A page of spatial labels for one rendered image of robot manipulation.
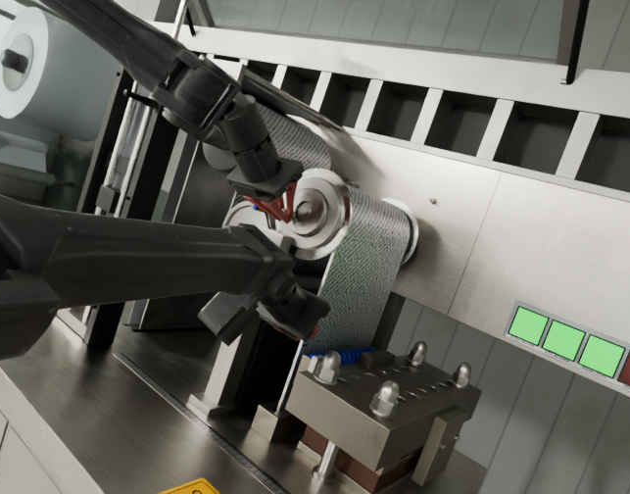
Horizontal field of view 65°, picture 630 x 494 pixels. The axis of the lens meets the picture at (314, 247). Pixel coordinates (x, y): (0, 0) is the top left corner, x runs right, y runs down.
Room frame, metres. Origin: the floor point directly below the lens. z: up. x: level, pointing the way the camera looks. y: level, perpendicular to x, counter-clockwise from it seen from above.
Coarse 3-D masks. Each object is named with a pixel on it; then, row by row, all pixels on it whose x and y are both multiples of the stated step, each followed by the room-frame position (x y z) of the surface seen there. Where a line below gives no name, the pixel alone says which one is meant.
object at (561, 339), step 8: (552, 328) 0.85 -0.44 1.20; (560, 328) 0.84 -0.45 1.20; (568, 328) 0.84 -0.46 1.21; (552, 336) 0.85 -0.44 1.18; (560, 336) 0.84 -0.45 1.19; (568, 336) 0.83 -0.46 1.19; (576, 336) 0.83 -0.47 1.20; (544, 344) 0.85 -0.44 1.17; (552, 344) 0.84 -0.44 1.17; (560, 344) 0.84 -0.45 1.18; (568, 344) 0.83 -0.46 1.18; (576, 344) 0.82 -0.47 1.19; (560, 352) 0.83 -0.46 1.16; (568, 352) 0.83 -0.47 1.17
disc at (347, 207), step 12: (336, 180) 0.77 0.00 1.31; (348, 192) 0.75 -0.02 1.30; (348, 204) 0.75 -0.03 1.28; (348, 216) 0.74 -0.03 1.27; (276, 228) 0.82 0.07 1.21; (348, 228) 0.74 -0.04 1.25; (336, 240) 0.75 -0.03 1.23; (300, 252) 0.78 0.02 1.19; (312, 252) 0.77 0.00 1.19; (324, 252) 0.75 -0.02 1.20
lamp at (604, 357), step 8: (592, 336) 0.81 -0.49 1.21; (592, 344) 0.81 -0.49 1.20; (600, 344) 0.81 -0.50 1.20; (608, 344) 0.80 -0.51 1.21; (584, 352) 0.82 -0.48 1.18; (592, 352) 0.81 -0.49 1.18; (600, 352) 0.80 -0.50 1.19; (608, 352) 0.80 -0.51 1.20; (616, 352) 0.79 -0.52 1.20; (584, 360) 0.81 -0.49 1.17; (592, 360) 0.81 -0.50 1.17; (600, 360) 0.80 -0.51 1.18; (608, 360) 0.80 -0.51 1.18; (616, 360) 0.79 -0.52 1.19; (592, 368) 0.80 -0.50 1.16; (600, 368) 0.80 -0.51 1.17; (608, 368) 0.79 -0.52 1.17
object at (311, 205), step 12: (300, 192) 0.78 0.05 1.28; (312, 192) 0.76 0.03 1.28; (300, 204) 0.78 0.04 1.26; (312, 204) 0.76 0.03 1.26; (324, 204) 0.75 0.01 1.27; (300, 216) 0.77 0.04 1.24; (312, 216) 0.76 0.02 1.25; (324, 216) 0.75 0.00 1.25; (300, 228) 0.76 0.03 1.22; (312, 228) 0.75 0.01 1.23
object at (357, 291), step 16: (336, 256) 0.76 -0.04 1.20; (336, 272) 0.77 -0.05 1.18; (352, 272) 0.81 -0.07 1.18; (368, 272) 0.85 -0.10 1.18; (384, 272) 0.90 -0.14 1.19; (320, 288) 0.75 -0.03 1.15; (336, 288) 0.78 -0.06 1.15; (352, 288) 0.82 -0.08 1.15; (368, 288) 0.87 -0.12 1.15; (384, 288) 0.92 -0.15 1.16; (336, 304) 0.80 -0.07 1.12; (352, 304) 0.84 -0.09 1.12; (368, 304) 0.89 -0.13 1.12; (384, 304) 0.94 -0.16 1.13; (320, 320) 0.77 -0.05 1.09; (336, 320) 0.81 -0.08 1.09; (352, 320) 0.85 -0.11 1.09; (368, 320) 0.91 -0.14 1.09; (320, 336) 0.79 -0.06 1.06; (336, 336) 0.83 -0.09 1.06; (352, 336) 0.87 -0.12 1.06; (368, 336) 0.93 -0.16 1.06; (304, 352) 0.76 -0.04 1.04; (320, 352) 0.80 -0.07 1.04
